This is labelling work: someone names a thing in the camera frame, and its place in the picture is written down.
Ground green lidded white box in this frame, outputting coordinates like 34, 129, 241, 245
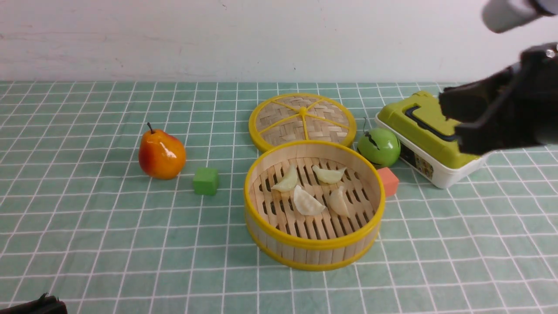
375, 91, 490, 189

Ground orange cube block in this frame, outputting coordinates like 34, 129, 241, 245
377, 167, 399, 198

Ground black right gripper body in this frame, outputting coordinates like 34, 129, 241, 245
502, 42, 558, 147

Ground woven bamboo steamer lid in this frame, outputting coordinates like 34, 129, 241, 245
248, 93, 357, 152

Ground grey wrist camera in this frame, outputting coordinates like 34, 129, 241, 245
481, 0, 558, 34

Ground bamboo steamer tray yellow rim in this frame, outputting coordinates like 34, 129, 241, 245
244, 140, 385, 272

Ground orange red pear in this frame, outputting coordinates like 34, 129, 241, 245
138, 123, 187, 180

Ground white dumpling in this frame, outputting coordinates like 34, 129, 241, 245
292, 185, 327, 216
271, 164, 298, 193
312, 165, 347, 184
329, 186, 351, 217

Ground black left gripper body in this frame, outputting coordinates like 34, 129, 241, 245
0, 294, 68, 314

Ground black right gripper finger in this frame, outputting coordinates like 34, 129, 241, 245
439, 72, 517, 123
454, 119, 545, 156

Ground green apple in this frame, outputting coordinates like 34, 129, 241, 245
356, 119, 401, 169

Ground green cube block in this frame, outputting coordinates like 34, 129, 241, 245
193, 167, 219, 195

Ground green checkered tablecloth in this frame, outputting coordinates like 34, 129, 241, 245
0, 81, 558, 314

